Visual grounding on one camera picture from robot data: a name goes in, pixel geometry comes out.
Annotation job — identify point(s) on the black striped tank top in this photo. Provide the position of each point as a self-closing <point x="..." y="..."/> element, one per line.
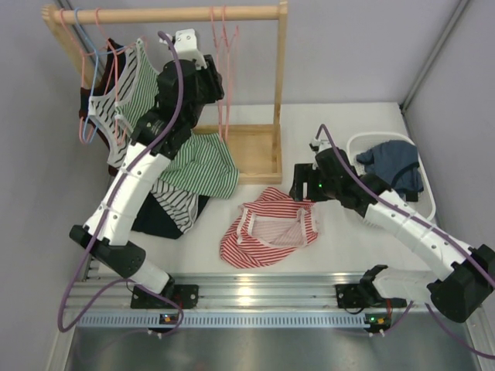
<point x="169" y="214"/>

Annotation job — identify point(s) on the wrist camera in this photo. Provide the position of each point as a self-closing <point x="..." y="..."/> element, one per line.
<point x="318" y="145"/>
<point x="186" y="45"/>

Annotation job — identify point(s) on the wooden clothes rack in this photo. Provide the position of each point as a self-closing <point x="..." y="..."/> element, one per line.
<point x="256" y="148"/>

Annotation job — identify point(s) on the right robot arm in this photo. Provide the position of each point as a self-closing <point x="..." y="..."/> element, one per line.
<point x="459" y="277"/>

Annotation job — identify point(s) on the pink hanger far left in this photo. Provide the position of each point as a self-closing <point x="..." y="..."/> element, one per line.
<point x="83" y="77"/>

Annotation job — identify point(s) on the pink hanger with tops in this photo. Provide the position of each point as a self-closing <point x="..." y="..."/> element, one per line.
<point x="119" y="138"/>

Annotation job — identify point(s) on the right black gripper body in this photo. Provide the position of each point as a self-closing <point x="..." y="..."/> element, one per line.
<point x="306" y="173"/>

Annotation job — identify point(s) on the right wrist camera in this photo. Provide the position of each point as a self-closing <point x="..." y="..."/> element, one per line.
<point x="318" y="145"/>

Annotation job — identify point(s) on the red striped tank top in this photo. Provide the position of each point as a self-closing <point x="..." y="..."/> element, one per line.
<point x="268" y="230"/>

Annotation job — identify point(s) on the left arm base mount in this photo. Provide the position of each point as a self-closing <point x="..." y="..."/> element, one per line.
<point x="184" y="295"/>

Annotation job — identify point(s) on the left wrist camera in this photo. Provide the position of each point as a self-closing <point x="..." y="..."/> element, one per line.
<point x="186" y="45"/>

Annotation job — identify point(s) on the perforated cable tray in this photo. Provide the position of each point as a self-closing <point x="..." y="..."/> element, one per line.
<point x="193" y="319"/>

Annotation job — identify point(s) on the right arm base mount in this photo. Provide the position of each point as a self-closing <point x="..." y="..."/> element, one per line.
<point x="354" y="298"/>

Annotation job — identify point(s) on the blue wire hanger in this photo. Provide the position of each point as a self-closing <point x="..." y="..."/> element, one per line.
<point x="95" y="58"/>

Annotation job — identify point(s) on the pink wire hanger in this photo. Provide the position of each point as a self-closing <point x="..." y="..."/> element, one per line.
<point x="222" y="60"/>
<point x="233" y="38"/>

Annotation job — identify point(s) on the green striped tank top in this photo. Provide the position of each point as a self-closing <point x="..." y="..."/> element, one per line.
<point x="203" y="165"/>

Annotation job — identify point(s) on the dark maroon tank top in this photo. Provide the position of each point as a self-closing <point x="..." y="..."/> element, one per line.
<point x="100" y="106"/>

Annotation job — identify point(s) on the blue grey garment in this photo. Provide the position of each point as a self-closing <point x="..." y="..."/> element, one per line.
<point x="397" y="163"/>

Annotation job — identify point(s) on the aluminium mounting rail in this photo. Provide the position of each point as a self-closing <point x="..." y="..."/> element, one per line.
<point x="228" y="291"/>

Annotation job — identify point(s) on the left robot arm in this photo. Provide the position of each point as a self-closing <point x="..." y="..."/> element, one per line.
<point x="162" y="126"/>

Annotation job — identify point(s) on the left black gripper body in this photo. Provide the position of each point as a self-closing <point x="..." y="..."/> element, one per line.
<point x="213" y="81"/>

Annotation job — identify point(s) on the white plastic laundry basket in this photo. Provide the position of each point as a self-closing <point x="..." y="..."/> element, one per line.
<point x="363" y="141"/>

